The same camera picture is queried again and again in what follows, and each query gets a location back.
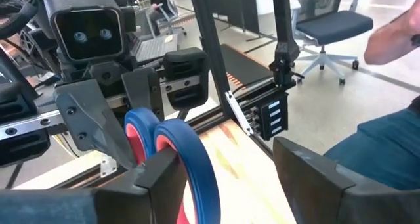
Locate black mat orange stripes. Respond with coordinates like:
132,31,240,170
219,43,274,91

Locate blue office chair white base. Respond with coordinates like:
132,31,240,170
291,0,375,87

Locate grey ribbed panel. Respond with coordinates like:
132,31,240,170
133,33,180,64

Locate person's forearm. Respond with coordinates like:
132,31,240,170
363,0,420,66

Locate black side stand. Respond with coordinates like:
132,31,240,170
267,0,305,91

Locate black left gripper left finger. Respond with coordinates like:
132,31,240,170
0,147,188,224

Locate black hub white labels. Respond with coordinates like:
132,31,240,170
244,89,290,141

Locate person's leg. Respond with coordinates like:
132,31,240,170
323,95,420,191

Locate grey metal mounting plate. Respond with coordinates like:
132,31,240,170
99,154,118,179

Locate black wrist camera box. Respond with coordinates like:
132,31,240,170
42,0,137,64

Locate dark room divider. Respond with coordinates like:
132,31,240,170
208,0,261,34

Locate black aluminium table frame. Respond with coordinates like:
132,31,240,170
6,0,275,190

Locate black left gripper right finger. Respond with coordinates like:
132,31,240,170
274,137,420,224

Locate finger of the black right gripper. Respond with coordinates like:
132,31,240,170
121,67,165,118
54,79,137,171

